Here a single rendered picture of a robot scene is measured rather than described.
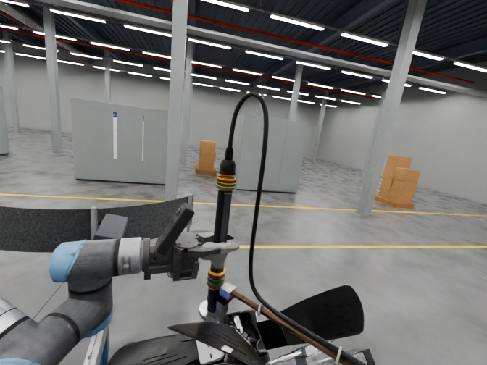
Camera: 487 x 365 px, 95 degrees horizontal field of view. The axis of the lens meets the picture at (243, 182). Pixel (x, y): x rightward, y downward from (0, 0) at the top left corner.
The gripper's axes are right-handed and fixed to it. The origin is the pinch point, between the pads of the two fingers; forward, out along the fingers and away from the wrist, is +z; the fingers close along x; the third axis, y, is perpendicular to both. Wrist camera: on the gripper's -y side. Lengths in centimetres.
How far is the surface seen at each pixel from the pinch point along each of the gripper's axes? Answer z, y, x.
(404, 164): 730, 18, -441
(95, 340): -40, 65, -41
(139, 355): -20.7, 34.0, -3.8
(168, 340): -13.4, 33.5, -6.0
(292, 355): 23.7, 40.6, 2.7
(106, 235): -38, 26, -58
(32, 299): -123, 150, -183
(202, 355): -5.2, 32.3, 1.7
